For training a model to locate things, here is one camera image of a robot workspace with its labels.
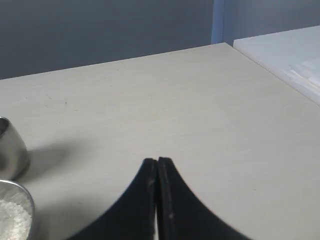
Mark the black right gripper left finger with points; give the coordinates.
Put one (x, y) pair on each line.
(132, 216)

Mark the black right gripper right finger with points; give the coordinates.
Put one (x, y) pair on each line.
(181, 215)

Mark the steel bowl of rice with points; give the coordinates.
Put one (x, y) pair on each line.
(17, 211)

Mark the small steel cup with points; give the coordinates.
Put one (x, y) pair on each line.
(13, 151)

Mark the white side table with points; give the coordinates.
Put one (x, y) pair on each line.
(293, 56)

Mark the blue partition panel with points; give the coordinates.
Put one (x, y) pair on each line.
(237, 19)

